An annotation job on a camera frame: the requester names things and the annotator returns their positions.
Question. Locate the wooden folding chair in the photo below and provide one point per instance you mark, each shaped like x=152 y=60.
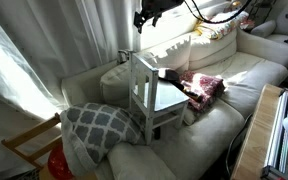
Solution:
x=32 y=158

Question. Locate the wooden side table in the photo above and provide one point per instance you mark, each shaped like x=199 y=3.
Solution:
x=253 y=152

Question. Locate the red white patterned cushion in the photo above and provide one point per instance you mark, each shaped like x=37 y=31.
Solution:
x=209 y=87

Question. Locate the black yellow flashlight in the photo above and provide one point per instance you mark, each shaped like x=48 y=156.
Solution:
x=188 y=92

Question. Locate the grey white patterned pillow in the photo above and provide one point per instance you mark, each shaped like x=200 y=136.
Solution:
x=89 y=131

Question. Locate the white curtain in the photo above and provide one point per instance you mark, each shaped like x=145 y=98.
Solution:
x=44 y=41

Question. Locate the cream sofa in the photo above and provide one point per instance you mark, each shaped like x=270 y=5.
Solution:
x=245 y=63

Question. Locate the small white wooden chair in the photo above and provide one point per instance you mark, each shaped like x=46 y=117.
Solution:
x=159 y=101

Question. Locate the grey armchair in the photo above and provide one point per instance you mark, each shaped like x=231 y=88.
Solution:
x=274 y=29

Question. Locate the black bowler hat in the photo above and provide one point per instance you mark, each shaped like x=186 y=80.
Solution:
x=168 y=74

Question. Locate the metal rails stack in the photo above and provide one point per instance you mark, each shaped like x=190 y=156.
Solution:
x=276 y=162

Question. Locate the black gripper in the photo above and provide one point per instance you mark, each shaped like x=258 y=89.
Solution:
x=146 y=14

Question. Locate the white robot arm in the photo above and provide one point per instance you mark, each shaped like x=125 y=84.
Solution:
x=165 y=4

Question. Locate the yellow floral cushion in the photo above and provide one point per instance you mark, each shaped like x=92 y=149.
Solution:
x=217 y=31

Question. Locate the red ball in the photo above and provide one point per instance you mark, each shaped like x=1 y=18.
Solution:
x=57 y=164

